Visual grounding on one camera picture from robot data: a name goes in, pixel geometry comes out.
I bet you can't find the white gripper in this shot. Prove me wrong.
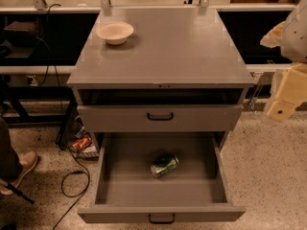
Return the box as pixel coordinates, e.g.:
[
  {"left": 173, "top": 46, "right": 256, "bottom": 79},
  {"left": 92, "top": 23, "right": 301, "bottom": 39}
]
[{"left": 260, "top": 22, "right": 307, "bottom": 122}]

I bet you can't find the green soda can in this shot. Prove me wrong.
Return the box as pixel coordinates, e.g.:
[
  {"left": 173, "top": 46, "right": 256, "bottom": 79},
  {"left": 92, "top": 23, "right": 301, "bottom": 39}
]
[{"left": 151, "top": 153, "right": 179, "bottom": 178}]

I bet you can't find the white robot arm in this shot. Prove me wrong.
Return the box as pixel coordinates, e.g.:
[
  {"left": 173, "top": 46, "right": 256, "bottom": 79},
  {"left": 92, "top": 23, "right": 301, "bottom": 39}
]
[{"left": 260, "top": 0, "right": 307, "bottom": 122}]

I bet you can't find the grey drawer cabinet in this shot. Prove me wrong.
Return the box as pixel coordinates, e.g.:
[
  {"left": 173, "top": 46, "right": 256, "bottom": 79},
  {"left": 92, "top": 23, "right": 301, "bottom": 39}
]
[{"left": 68, "top": 7, "right": 253, "bottom": 145}]

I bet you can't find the open grey middle drawer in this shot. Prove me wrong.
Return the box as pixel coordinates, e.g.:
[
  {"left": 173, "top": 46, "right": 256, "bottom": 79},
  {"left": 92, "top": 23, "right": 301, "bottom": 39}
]
[{"left": 78, "top": 132, "right": 246, "bottom": 223}]

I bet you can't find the white bowl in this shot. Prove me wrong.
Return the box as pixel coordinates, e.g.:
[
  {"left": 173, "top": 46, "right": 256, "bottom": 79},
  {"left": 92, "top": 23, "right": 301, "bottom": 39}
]
[{"left": 96, "top": 22, "right": 134, "bottom": 45}]

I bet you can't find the orange snack bag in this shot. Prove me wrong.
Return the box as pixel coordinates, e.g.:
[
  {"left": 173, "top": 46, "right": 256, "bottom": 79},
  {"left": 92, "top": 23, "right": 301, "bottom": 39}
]
[{"left": 72, "top": 135, "right": 92, "bottom": 152}]

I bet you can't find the tan shoe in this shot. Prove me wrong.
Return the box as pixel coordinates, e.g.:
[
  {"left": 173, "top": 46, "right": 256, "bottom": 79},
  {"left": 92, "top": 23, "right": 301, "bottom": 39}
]
[{"left": 11, "top": 150, "right": 38, "bottom": 188}]

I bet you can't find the brown trouser leg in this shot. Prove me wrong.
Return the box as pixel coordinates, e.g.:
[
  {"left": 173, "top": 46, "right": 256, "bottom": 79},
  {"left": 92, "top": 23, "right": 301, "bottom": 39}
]
[{"left": 0, "top": 118, "right": 23, "bottom": 182}]

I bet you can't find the black tripod leg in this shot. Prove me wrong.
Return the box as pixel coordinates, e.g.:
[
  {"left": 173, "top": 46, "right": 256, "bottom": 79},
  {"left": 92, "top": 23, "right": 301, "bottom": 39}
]
[{"left": 0, "top": 178, "right": 35, "bottom": 205}]

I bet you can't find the black top drawer handle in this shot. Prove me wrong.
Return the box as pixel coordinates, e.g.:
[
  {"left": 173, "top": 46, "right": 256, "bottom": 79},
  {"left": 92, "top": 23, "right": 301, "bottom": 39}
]
[{"left": 147, "top": 112, "right": 174, "bottom": 122}]

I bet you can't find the black drawer handle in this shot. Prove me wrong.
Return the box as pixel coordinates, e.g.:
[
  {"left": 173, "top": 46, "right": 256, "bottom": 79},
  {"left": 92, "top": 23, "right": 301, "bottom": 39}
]
[
  {"left": 148, "top": 214, "right": 175, "bottom": 224},
  {"left": 147, "top": 112, "right": 174, "bottom": 122}
]

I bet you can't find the black middle drawer handle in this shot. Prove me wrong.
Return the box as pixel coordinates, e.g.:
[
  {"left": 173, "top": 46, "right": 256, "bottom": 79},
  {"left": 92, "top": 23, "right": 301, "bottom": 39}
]
[{"left": 148, "top": 214, "right": 175, "bottom": 224}]

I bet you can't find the black floor cable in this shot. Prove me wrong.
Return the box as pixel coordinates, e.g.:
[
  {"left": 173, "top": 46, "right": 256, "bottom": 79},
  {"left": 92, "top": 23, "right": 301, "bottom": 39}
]
[{"left": 52, "top": 144, "right": 91, "bottom": 230}]

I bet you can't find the black hanging cable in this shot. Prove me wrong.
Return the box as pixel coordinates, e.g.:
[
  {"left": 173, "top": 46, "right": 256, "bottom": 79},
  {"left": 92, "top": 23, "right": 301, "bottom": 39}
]
[{"left": 35, "top": 3, "right": 65, "bottom": 113}]

